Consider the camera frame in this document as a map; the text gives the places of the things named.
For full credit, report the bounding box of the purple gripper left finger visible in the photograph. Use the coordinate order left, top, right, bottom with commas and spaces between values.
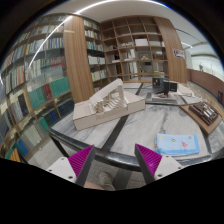
68, 145, 95, 187

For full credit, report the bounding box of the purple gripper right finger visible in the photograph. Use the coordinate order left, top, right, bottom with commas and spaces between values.
135, 144, 162, 184

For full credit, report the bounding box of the light blue folded towel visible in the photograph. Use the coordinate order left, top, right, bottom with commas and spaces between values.
155, 133, 200, 156

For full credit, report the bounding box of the grey shoe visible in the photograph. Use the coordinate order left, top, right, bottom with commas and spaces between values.
98, 172, 115, 191

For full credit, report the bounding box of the beige architectural building model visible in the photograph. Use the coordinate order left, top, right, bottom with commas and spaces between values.
73, 79, 145, 130

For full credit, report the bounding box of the dark wooden architectural model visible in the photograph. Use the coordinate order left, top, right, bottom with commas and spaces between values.
180, 102, 222, 135

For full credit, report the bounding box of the wooden bookshelf with books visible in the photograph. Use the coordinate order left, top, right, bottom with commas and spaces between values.
0, 14, 108, 162

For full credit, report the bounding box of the white sign on pillar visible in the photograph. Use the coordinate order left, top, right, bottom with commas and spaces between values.
173, 49, 185, 59

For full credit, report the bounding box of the wooden open cubby shelf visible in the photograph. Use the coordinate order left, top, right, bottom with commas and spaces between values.
101, 16, 168, 81

